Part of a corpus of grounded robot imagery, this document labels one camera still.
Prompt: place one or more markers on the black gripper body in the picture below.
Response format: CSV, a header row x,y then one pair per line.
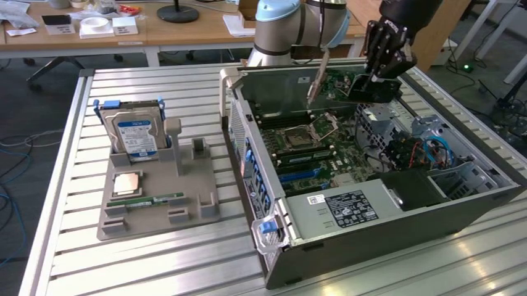
x,y
405,15

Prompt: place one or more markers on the low profile graphics card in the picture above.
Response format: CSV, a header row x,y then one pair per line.
x,y
369,91

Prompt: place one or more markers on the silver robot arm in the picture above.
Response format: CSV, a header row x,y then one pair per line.
x,y
275,37

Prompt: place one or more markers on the wooden cabinet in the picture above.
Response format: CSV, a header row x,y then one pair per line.
x,y
444,31

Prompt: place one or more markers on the silver drive cage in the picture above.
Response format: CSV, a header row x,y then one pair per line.
x,y
379,123

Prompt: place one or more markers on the metal socket cover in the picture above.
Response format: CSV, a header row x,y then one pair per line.
x,y
324,123

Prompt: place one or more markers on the cardboard box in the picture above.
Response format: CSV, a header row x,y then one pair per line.
x,y
248,10

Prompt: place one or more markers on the white papers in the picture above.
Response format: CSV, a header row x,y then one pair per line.
x,y
239,27

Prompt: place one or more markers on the green motherboard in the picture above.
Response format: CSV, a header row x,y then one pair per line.
x,y
349,163

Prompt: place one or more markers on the CPU socket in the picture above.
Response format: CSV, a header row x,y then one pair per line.
x,y
297,138

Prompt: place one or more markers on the RAM stick with label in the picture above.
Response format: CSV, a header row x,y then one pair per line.
x,y
307,156

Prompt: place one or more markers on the metal disk bay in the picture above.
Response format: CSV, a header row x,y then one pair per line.
x,y
473,172

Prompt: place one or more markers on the silver chipset heatsink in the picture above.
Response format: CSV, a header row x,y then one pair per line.
x,y
345,180

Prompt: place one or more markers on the blue expansion slot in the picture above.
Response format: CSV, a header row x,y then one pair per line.
x,y
301,175

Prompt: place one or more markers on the black round lamp base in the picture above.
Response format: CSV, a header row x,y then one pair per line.
x,y
177,13

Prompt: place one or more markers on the silver power supply unit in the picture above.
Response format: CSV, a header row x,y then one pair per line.
x,y
304,216

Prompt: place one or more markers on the open grey PC case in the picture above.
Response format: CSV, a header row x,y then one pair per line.
x,y
369,246

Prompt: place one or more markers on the red packet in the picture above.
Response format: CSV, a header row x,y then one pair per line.
x,y
129,10

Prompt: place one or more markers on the small white box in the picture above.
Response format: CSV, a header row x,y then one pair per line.
x,y
124,26

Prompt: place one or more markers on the blue case latch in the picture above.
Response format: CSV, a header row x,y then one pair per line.
x,y
267,229

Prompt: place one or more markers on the hard disk with blue caddy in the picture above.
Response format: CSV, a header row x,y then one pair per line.
x,y
133,132

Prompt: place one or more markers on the wooden desk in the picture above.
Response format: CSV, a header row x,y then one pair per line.
x,y
102,43

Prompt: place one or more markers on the white box with tape roll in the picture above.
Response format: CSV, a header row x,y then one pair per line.
x,y
96,28

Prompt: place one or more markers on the grey printed parts rack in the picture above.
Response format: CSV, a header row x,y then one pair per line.
x,y
164,185

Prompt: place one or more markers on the green RAM stick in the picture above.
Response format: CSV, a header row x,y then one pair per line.
x,y
144,199

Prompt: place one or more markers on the silver CPU chip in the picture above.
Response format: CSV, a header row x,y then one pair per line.
x,y
125,183

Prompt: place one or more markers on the black and white box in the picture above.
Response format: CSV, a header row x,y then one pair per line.
x,y
58,24

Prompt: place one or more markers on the red and white card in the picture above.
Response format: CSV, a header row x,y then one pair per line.
x,y
21,31

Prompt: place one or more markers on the clear plastic bag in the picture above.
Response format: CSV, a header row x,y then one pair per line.
x,y
18,15

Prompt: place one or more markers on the white desk frame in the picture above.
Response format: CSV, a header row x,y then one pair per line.
x,y
516,71

